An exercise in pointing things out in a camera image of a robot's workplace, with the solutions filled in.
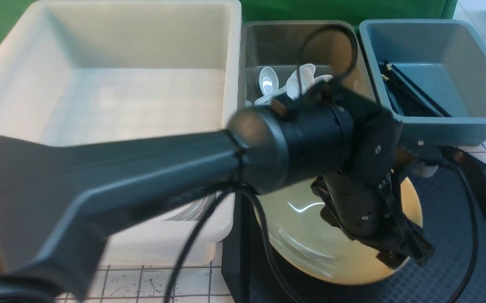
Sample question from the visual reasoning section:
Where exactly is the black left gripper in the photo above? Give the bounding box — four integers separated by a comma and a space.
310, 173, 434, 270

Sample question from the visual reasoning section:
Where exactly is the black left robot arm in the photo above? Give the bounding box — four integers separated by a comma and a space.
0, 83, 434, 303

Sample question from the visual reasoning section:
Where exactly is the black plastic serving tray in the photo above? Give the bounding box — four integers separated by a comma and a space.
220, 148, 486, 303

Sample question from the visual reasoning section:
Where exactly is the black chopsticks pile in bin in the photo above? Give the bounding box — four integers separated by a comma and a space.
379, 61, 451, 118

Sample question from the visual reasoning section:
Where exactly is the blue-grey chopstick bin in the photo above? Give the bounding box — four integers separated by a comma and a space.
359, 19, 486, 146

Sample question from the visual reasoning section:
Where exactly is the white spoon in bin top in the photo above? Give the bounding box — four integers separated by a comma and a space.
254, 64, 315, 106

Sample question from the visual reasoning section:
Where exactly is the white spoon in bin centre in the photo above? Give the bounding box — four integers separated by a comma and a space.
285, 67, 314, 100

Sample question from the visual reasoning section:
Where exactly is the white spoon in bin left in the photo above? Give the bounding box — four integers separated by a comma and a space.
258, 66, 279, 96

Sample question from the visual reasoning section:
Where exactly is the stack of white dishes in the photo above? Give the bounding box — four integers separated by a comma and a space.
165, 194, 217, 222

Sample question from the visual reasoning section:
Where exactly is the grey-brown spoon bin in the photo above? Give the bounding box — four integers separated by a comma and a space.
238, 21, 376, 147

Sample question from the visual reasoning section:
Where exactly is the large white plastic tub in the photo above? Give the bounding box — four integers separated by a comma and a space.
0, 0, 242, 266

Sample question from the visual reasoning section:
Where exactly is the green backdrop cloth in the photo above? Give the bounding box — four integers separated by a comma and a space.
0, 0, 457, 43

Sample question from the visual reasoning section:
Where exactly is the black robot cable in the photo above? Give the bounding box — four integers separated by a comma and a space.
163, 24, 479, 303

